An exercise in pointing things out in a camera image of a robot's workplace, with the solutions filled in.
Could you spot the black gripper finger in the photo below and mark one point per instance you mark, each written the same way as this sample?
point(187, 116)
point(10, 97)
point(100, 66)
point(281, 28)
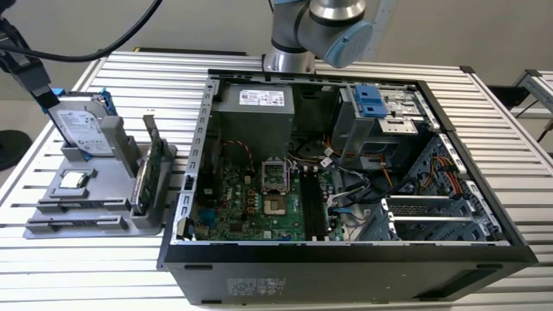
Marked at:
point(36, 82)

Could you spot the blue RAM stick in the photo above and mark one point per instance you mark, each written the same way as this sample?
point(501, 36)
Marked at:
point(78, 223)

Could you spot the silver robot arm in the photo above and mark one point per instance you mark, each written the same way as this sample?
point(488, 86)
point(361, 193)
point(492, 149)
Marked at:
point(293, 29)

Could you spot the black RAM slot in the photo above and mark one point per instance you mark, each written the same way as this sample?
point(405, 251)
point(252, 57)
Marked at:
point(317, 204)
point(307, 204)
point(323, 204)
point(312, 204)

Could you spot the hard disk in blue carrier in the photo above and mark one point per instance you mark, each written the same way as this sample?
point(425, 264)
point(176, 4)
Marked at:
point(78, 123)

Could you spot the black round object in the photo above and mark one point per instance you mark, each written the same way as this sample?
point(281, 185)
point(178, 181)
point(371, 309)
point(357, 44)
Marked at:
point(12, 145)

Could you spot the silver CPU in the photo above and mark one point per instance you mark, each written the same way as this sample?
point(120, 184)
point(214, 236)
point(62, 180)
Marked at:
point(72, 179)

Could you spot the grey parts rack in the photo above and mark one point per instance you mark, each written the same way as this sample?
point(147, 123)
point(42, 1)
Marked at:
point(110, 188)

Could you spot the graphics card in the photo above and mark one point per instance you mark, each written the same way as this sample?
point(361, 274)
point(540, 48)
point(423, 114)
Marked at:
point(148, 181)

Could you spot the grey power supply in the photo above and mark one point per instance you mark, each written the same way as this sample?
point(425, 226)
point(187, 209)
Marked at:
point(255, 129)

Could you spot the green motherboard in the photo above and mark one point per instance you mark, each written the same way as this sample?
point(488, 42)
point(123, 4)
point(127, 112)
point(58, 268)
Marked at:
point(234, 207)

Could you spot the metal locking lever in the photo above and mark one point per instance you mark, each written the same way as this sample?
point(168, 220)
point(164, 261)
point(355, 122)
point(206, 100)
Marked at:
point(288, 176)

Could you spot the CPU socket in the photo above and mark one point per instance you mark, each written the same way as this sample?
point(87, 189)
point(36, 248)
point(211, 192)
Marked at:
point(275, 205)

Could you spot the blue plastic drive latch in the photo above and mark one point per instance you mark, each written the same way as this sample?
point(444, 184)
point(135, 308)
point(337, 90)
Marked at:
point(369, 100)

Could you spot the black PC case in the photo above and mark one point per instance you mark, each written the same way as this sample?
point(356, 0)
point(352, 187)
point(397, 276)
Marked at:
point(345, 278)

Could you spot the silver disk bay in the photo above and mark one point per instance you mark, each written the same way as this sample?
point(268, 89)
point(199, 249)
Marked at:
point(432, 218)

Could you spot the black table connector block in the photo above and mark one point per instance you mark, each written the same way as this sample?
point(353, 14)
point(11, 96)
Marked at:
point(509, 95)

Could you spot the aluminium slat side table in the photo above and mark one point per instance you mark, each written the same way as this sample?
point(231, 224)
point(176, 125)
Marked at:
point(536, 79)

